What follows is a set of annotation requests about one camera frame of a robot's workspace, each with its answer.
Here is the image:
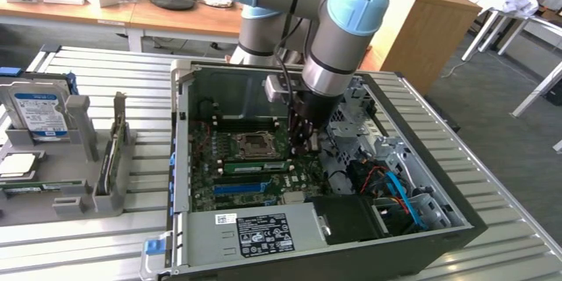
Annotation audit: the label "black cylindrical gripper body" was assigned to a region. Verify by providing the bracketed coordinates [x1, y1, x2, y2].
[293, 90, 345, 130]

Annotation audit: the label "black RAM slots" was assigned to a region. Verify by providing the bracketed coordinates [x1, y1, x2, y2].
[212, 116, 288, 132]

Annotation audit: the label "green RAM stick with label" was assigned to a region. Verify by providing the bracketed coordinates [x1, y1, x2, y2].
[221, 159, 295, 176]

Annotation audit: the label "green motherboard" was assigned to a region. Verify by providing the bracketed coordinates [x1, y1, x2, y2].
[188, 119, 328, 213]

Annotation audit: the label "blue expansion slot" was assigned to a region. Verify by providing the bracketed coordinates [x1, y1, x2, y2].
[212, 182, 265, 196]

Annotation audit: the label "black drive bay box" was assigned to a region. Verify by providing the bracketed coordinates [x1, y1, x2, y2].
[309, 194, 392, 246]

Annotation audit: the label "grey power supply with label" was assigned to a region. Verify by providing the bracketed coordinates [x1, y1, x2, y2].
[182, 209, 328, 268]

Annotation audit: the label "wooden cabinet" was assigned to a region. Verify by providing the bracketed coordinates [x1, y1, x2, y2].
[348, 0, 483, 96]

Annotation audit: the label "open black PC case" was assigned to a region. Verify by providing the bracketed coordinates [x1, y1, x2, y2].
[138, 59, 488, 281]

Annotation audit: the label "blue case latch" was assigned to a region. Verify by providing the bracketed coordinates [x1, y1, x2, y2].
[142, 238, 164, 257]

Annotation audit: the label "grey parts rack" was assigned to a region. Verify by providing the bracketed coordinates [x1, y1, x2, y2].
[0, 93, 137, 226]

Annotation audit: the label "hard disk blue white label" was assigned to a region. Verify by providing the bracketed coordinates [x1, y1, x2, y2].
[0, 80, 72, 141]

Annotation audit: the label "silver CPU chip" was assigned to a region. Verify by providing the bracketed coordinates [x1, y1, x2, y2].
[0, 154, 37, 177]

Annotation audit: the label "CPU socket with metal frame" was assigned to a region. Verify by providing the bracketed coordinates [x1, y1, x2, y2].
[235, 132, 283, 159]

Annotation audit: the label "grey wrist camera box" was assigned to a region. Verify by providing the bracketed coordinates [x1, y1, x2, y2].
[263, 74, 304, 103]

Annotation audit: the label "red black wire bundle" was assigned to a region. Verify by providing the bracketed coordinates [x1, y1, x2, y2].
[348, 159, 409, 196]

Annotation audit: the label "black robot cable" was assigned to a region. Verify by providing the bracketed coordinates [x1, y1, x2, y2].
[273, 14, 315, 124]

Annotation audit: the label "blue flat data wire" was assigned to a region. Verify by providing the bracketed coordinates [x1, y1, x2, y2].
[384, 168, 429, 231]

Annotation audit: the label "graphics card with metal bracket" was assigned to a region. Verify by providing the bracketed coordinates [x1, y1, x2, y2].
[96, 91, 129, 196]

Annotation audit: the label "white frame table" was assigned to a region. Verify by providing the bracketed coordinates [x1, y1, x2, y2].
[460, 7, 562, 118]

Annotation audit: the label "wooden desk white frame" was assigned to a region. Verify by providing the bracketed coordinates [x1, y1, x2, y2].
[0, 0, 247, 53]

